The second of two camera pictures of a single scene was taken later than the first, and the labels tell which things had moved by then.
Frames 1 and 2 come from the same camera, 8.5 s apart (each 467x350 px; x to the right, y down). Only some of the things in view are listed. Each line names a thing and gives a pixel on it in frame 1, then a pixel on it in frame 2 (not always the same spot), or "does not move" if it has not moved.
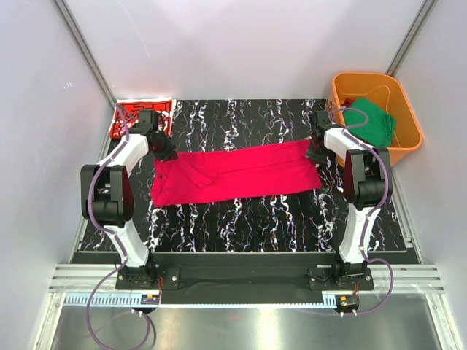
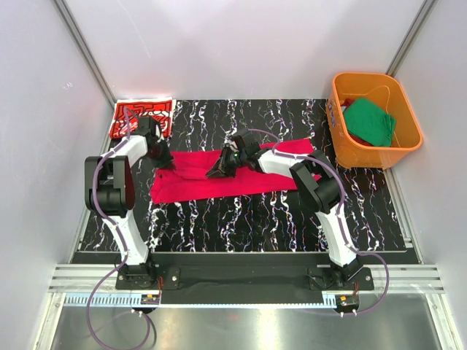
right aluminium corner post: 420,18 does not move
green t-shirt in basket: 378,130 does not move
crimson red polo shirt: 188,177 does not move
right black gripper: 316,154 → 230,160
